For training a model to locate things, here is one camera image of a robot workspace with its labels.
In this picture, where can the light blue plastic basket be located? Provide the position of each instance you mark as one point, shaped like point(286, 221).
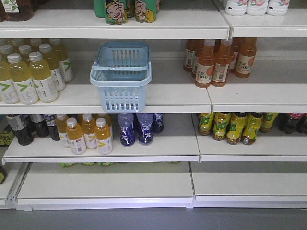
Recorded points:
point(121, 72)

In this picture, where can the blue sports drink bottle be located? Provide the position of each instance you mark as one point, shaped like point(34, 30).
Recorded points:
point(145, 122)
point(125, 121)
point(158, 125)

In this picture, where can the white metal shelf unit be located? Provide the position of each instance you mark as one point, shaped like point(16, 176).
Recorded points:
point(180, 168)

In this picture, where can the yellow lemon tea bottle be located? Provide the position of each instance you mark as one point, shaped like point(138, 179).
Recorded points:
point(205, 123)
point(237, 123)
point(268, 121)
point(252, 126)
point(221, 121)

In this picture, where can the orange vitamin drink bottle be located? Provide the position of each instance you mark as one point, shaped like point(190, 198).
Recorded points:
point(103, 136)
point(75, 136)
point(88, 128)

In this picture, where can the orange C100 juice bottle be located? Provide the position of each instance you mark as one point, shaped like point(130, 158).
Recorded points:
point(205, 64)
point(222, 62)
point(246, 58)

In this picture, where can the dark tea bottle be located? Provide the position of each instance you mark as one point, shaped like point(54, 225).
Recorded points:
point(50, 120)
point(19, 126)
point(40, 125)

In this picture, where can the green cartoon drink can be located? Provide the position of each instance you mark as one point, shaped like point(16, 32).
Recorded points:
point(115, 12)
point(145, 11)

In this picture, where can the pale yellow drink bottle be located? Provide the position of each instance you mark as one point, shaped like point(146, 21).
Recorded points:
point(43, 79)
point(22, 79)
point(52, 60)
point(63, 58)

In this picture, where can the white peach drink bottle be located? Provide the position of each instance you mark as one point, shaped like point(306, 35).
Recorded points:
point(236, 7)
point(257, 7)
point(277, 7)

